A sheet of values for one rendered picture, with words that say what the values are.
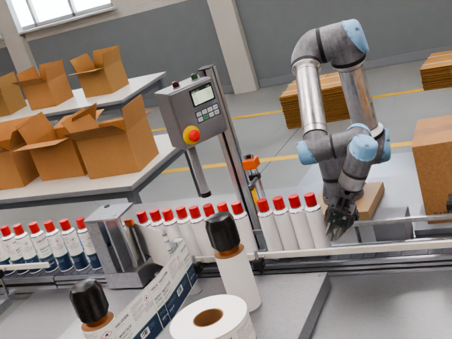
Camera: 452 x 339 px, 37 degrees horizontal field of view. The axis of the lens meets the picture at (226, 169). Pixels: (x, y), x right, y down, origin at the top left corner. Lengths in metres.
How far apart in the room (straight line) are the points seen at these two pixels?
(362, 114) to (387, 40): 5.25
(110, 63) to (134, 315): 4.69
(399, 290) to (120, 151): 2.20
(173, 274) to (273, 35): 6.11
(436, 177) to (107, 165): 2.19
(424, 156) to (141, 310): 0.96
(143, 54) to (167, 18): 0.61
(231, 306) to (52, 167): 2.65
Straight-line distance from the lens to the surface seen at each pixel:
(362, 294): 2.01
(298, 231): 2.12
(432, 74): 6.44
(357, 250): 2.08
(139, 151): 3.84
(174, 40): 8.50
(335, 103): 6.18
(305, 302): 1.94
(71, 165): 4.14
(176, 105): 2.11
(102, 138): 3.84
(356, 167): 1.93
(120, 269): 2.34
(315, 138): 2.04
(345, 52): 2.23
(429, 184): 2.20
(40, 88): 6.73
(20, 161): 4.37
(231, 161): 2.26
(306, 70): 2.19
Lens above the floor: 1.90
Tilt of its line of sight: 19 degrees down
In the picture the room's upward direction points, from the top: 17 degrees counter-clockwise
